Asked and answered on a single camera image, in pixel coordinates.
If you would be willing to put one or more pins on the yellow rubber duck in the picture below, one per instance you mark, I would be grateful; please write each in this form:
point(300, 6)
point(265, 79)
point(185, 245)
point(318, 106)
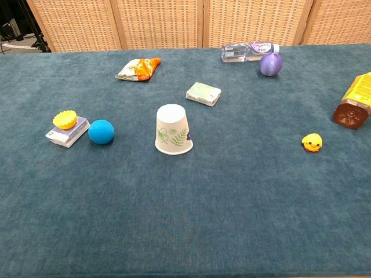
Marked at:
point(312, 142)

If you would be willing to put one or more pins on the green tissue pack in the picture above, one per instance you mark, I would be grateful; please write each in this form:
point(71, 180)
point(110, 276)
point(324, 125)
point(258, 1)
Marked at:
point(203, 93)

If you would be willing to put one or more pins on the purple white tissue pack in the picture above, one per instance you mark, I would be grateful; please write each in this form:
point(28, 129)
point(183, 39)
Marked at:
point(71, 136)

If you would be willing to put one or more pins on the yellow scalloped cup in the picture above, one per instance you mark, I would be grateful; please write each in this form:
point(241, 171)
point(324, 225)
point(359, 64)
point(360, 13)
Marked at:
point(65, 119)

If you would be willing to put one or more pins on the white floral paper cup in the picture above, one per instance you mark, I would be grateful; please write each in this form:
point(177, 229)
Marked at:
point(173, 127)

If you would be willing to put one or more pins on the teal table cloth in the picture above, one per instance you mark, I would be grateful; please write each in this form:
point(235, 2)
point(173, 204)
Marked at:
point(232, 202)

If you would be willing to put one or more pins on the orange white snack bag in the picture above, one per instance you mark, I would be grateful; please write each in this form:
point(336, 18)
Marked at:
point(139, 69)

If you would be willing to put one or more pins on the blue foam ball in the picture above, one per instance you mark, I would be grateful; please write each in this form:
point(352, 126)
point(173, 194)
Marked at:
point(101, 132)

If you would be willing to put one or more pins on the clear plastic water bottle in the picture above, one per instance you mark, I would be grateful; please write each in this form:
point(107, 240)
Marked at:
point(240, 52)

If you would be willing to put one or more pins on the purple ribbed ball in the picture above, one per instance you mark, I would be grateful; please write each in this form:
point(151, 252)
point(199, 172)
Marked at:
point(271, 65)

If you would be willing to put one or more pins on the wicker folding screen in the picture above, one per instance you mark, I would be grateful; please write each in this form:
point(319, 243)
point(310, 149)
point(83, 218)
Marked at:
point(159, 23)

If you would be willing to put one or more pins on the yellow label tea bottle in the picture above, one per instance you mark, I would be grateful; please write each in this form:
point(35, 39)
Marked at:
point(352, 110)

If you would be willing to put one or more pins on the black tripod stand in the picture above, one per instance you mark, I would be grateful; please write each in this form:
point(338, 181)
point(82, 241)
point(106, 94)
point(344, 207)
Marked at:
point(38, 33)

